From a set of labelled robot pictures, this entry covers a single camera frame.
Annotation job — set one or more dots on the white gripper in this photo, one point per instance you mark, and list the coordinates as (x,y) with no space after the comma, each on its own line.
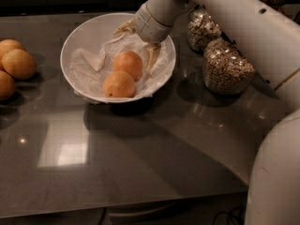
(149,26)

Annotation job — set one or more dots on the orange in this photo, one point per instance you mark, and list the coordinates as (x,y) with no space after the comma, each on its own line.
(130,62)
(7,45)
(19,64)
(119,84)
(7,86)

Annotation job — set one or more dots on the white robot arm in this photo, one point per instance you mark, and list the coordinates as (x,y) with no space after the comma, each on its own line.
(271,42)

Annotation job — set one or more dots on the white round bowl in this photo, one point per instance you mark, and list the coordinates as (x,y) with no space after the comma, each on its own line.
(100,27)

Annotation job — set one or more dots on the orange at bowl front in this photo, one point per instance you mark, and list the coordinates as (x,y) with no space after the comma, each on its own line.
(119,84)

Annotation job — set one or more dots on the white paper liner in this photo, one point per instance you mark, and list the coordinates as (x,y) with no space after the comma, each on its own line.
(87,66)

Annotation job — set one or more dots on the left rear cereal jar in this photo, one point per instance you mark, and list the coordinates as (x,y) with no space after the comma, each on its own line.
(201,29)

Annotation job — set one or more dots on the large front cereal jar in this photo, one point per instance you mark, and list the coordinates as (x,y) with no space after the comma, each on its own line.
(225,70)

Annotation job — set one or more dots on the orange on table top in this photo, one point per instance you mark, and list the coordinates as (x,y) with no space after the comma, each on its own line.
(7,45)

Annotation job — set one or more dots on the orange on table bottom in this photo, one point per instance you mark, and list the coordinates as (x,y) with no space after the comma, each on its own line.
(7,86)

